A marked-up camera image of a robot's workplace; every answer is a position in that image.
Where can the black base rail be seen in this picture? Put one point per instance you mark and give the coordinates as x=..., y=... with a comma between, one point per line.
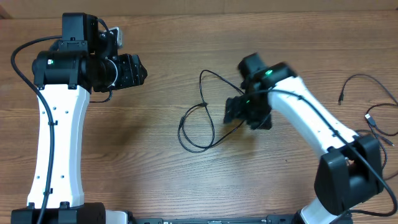
x=211, y=221

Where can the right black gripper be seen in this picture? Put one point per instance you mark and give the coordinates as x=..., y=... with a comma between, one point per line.
x=235, y=111

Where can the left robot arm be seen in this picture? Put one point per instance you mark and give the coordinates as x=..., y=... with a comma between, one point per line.
x=82, y=59

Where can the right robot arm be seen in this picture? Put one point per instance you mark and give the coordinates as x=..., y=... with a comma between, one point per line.
x=349, y=170

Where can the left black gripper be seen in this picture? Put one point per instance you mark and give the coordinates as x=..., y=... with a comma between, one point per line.
x=127, y=81

